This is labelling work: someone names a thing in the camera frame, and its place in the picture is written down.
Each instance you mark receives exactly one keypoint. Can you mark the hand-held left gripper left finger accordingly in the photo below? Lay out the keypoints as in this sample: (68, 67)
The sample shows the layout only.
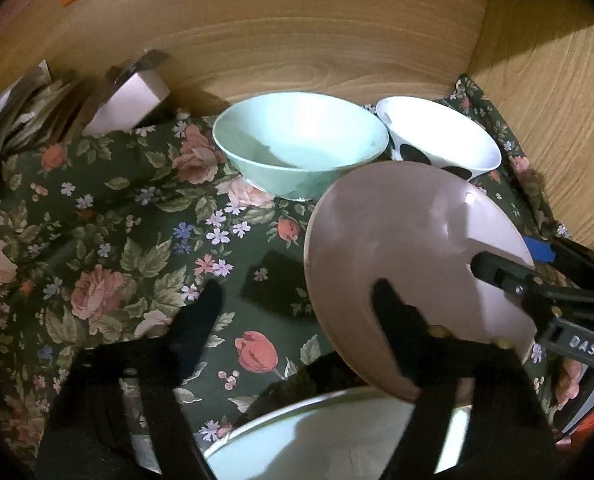
(197, 320)

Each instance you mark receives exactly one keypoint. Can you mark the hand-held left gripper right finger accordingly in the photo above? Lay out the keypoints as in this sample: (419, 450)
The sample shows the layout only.
(392, 320)

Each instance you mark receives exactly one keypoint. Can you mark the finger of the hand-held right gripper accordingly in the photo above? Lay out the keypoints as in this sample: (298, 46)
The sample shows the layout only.
(539, 250)
(507, 274)

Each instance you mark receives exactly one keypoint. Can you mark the pink plate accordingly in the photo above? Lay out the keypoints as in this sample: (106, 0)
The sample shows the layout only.
(402, 235)

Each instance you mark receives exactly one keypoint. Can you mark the mint green plate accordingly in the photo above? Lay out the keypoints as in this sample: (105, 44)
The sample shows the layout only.
(302, 440)

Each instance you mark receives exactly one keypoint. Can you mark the dark floral tablecloth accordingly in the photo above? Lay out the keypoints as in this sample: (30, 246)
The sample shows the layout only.
(127, 200)

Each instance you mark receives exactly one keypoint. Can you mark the white bowl with black spots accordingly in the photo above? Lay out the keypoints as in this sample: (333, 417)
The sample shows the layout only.
(437, 125)

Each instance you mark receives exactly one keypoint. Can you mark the mint green bowl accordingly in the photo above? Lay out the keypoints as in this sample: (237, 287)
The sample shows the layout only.
(277, 130)

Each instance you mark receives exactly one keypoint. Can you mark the small white box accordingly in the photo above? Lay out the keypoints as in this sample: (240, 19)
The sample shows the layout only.
(127, 102)

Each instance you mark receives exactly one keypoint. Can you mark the stack of white papers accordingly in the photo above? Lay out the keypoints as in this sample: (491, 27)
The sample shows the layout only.
(32, 110)

